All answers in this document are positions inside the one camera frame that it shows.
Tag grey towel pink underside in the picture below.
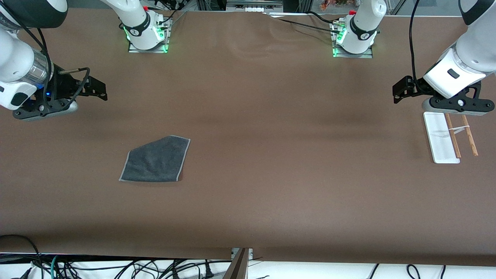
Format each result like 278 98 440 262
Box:
119 134 191 183

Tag white base wooden towel rack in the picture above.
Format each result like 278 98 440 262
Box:
423 112 479 164

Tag colourful snack packs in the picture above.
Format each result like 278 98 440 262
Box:
321 0 351 10

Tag brown table cover sheet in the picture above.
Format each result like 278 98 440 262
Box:
0 8 496 268

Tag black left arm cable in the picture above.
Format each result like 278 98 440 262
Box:
408 0 424 92

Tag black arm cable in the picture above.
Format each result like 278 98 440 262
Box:
408 0 424 92
0 2 92 113

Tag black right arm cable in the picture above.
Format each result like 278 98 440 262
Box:
0 2 92 113

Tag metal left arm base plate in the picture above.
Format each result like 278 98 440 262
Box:
332 22 374 59

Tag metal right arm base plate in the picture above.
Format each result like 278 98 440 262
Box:
128 17 171 54

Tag short black table cable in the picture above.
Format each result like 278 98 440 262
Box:
308 11 344 24

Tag long black table cable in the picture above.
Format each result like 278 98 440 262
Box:
270 16 345 30

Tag thick black floor cable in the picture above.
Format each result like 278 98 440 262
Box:
0 234 44 279

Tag black cable with plug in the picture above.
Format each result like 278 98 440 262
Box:
170 260 233 279

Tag brown wooden post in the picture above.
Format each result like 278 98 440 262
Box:
223 248 249 279

